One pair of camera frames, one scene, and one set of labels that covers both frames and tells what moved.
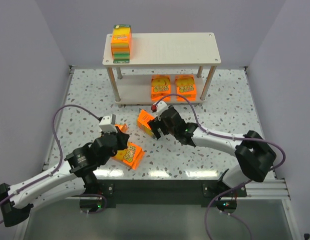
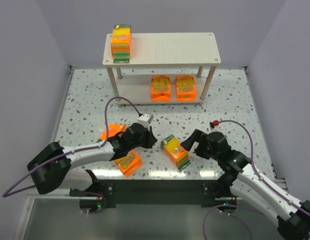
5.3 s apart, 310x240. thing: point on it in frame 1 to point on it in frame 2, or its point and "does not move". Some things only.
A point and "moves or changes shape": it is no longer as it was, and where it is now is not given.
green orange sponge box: (120, 43) does not move
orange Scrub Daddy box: (132, 155) moves or changes shape
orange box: (160, 87) does not move
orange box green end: (143, 118) moves or changes shape
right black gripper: (156, 125) to (202, 144)
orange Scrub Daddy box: (186, 86) does not move
